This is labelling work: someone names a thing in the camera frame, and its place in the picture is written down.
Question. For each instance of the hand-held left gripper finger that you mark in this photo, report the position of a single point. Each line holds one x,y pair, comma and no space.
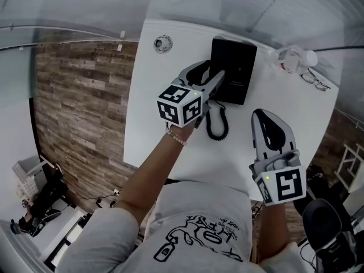
217,82
189,68

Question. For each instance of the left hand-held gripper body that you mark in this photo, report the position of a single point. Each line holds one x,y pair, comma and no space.
190,111

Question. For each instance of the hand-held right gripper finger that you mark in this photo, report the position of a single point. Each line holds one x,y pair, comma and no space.
257,141
288,136

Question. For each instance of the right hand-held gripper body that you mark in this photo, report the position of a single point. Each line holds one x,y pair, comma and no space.
288,185

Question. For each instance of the black telephone handset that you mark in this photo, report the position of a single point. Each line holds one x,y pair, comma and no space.
219,53

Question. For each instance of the person's left forearm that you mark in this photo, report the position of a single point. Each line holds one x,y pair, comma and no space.
153,166

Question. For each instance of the person's right forearm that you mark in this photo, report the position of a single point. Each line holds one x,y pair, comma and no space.
273,232

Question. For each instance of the black telephone base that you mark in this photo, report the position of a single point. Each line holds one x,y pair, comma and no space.
241,72

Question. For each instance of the white table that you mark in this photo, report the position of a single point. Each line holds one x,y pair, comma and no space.
284,101

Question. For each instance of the black office chair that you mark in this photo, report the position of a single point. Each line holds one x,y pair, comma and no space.
324,223

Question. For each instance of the black-framed glasses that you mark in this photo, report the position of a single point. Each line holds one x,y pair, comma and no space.
315,81

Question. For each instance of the white wooden rack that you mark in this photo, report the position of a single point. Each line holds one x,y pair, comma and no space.
351,163

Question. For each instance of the clear plastic water bottle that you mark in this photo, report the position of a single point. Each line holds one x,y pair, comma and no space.
293,60

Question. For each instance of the person's white printed t-shirt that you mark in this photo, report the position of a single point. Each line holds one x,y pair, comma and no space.
199,209

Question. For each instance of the white venetian blind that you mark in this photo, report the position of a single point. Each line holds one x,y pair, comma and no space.
113,4
327,10

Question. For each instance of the white power strip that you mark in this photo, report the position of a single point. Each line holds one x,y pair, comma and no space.
117,192

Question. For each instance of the black stand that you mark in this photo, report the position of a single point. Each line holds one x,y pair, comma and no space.
48,192

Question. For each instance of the white plastic basket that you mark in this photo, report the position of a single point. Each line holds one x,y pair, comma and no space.
24,175

